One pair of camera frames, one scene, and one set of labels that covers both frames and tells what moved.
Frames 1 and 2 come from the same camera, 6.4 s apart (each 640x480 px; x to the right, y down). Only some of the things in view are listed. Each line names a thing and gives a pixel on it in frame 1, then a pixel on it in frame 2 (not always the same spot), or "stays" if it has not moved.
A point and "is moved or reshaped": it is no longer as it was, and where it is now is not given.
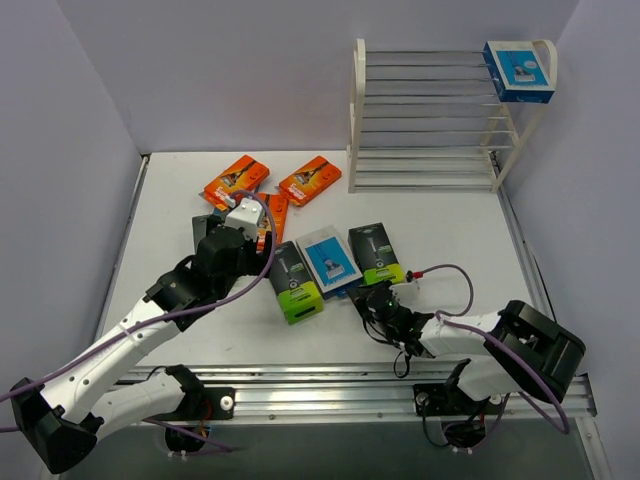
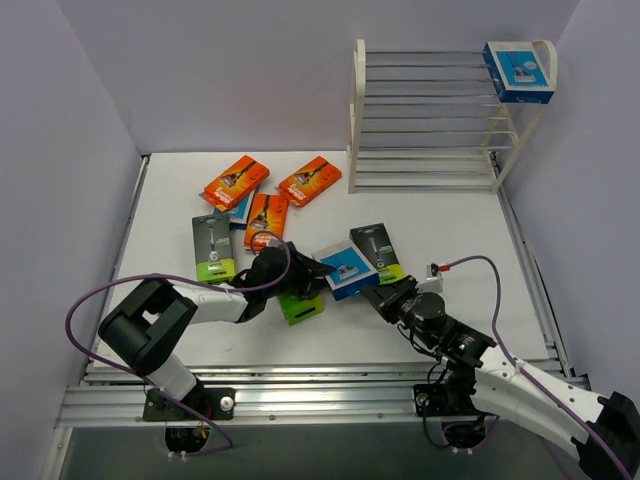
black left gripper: (201, 228) -> (302, 272)
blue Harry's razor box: (519, 72) stays
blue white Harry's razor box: (330, 261) is moved or reshaped
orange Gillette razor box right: (309, 181) stays
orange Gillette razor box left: (245, 174) stays
